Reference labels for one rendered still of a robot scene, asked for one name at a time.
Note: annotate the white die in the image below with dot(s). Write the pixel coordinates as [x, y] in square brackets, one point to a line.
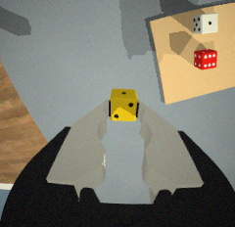
[205, 23]

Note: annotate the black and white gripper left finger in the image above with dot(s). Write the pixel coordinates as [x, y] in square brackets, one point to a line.
[74, 159]

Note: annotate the red die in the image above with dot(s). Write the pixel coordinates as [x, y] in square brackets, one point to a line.
[204, 59]

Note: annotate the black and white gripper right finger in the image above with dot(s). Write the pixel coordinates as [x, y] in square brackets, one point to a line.
[173, 161]

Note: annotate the yellow die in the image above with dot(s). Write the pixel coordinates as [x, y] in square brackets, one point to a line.
[123, 104]

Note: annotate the tan flat mat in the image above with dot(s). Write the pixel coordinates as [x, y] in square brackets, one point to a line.
[175, 44]

